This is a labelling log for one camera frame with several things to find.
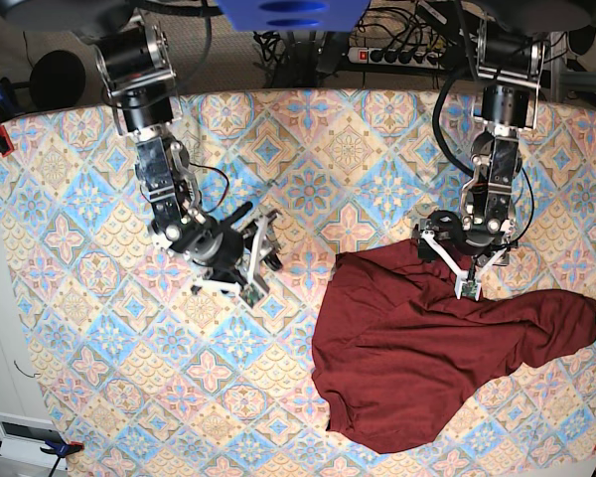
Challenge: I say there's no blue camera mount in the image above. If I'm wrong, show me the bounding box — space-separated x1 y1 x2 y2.
217 0 370 32

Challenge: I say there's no black round stool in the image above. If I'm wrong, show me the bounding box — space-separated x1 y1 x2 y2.
29 50 86 111

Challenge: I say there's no patterned tile tablecloth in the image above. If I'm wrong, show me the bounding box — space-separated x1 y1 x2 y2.
0 90 596 476

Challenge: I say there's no dark red t-shirt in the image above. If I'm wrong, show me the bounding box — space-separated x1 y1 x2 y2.
312 239 596 453

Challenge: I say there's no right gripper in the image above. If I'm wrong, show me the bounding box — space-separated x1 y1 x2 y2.
171 201 283 283

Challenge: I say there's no white power strip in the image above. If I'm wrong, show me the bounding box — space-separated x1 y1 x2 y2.
347 47 441 69

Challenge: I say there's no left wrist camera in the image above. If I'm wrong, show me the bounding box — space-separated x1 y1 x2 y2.
455 277 482 301

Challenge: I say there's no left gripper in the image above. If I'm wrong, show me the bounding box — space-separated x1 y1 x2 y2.
417 211 517 263

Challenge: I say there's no blue orange clamp lower left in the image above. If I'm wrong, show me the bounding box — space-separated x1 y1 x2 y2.
0 437 83 476

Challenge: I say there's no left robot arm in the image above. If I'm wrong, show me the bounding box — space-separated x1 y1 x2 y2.
416 1 591 266

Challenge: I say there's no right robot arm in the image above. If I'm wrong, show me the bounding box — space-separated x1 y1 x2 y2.
0 1 282 288

